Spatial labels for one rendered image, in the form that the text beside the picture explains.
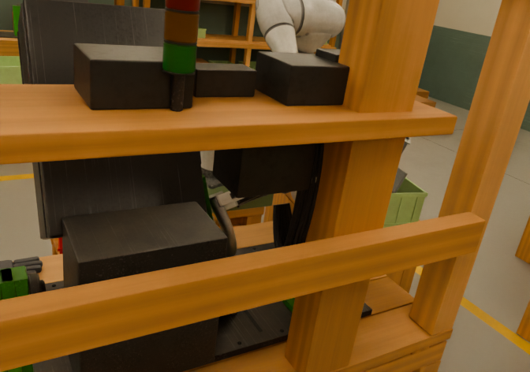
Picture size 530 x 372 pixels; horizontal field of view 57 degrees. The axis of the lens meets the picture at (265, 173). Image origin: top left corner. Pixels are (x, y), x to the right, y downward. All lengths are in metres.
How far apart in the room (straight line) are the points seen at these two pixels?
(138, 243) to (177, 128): 0.35
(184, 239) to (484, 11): 8.50
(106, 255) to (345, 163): 0.48
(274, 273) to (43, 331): 0.39
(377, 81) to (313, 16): 0.79
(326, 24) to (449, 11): 8.00
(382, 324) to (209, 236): 0.66
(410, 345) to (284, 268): 0.63
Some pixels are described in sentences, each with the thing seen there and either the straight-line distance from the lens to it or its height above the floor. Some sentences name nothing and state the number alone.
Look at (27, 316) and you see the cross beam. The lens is 0.79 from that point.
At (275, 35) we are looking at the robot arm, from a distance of 1.59.
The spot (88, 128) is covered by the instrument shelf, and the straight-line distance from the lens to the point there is 0.69.
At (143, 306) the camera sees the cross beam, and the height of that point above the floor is 1.24.
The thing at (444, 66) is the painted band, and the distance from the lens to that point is 9.61.
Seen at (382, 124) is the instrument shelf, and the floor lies 1.53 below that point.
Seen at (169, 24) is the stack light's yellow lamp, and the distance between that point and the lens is 0.75.
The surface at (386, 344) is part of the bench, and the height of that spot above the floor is 0.88.
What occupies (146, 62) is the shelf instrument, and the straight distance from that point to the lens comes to 0.77.
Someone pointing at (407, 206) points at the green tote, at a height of 0.89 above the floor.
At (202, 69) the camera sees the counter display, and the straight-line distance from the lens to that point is 0.88.
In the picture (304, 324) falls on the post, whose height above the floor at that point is 1.02.
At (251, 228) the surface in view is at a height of 0.90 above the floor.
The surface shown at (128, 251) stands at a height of 1.24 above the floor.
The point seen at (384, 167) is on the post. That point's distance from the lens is 1.04.
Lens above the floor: 1.76
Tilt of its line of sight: 22 degrees down
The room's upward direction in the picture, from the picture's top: 8 degrees clockwise
